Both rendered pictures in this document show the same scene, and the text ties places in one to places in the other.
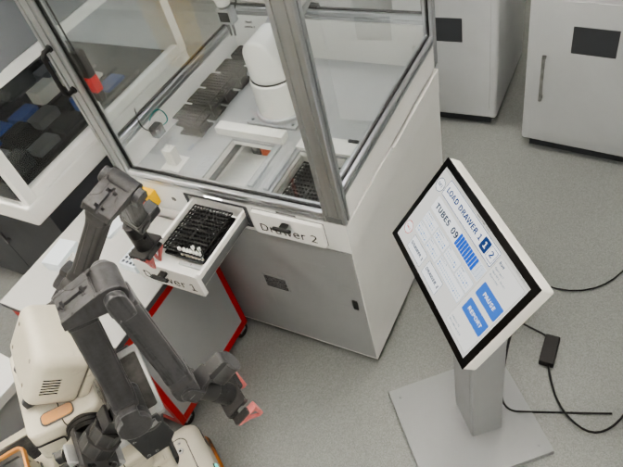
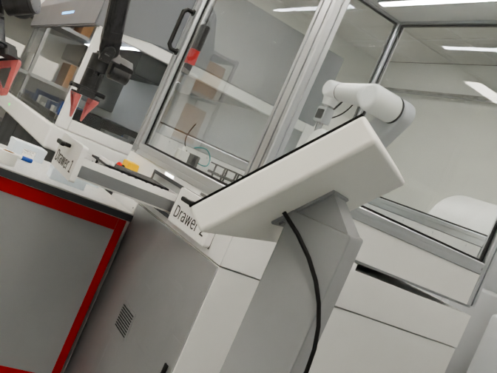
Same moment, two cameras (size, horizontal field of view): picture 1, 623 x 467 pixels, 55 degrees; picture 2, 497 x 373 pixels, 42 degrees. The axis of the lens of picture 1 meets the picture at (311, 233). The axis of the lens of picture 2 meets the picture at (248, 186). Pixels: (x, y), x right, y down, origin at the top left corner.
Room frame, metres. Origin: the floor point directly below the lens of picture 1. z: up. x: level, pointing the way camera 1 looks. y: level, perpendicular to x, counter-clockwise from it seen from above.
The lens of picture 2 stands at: (-0.21, -0.72, 1.05)
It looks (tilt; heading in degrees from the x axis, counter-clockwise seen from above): 1 degrees down; 22
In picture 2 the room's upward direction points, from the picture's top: 24 degrees clockwise
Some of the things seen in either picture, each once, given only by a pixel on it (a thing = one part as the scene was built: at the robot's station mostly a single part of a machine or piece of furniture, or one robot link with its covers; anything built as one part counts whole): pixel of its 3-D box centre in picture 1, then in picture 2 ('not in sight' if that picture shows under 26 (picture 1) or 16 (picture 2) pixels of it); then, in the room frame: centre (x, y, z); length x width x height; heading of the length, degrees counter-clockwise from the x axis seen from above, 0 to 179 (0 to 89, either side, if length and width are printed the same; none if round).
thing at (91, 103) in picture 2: (152, 255); (82, 104); (1.39, 0.52, 1.04); 0.07 x 0.07 x 0.09; 52
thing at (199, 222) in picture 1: (200, 234); (126, 180); (1.59, 0.39, 0.87); 0.22 x 0.18 x 0.06; 141
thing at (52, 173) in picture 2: (138, 256); (66, 177); (1.67, 0.67, 0.78); 0.12 x 0.08 x 0.04; 138
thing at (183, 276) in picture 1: (169, 275); (68, 156); (1.43, 0.52, 0.87); 0.29 x 0.02 x 0.11; 51
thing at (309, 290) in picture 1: (309, 209); (226, 359); (2.03, -0.02, 0.40); 1.03 x 0.95 x 0.80; 51
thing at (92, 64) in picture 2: (135, 227); (100, 64); (1.39, 0.51, 1.17); 0.07 x 0.06 x 0.07; 140
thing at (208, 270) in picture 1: (202, 233); (128, 183); (1.60, 0.39, 0.86); 0.40 x 0.26 x 0.06; 141
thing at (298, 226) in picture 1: (288, 228); (194, 215); (1.48, 0.07, 0.87); 0.29 x 0.02 x 0.11; 51
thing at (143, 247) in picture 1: (142, 241); (90, 82); (1.39, 0.52, 1.11); 0.10 x 0.07 x 0.07; 142
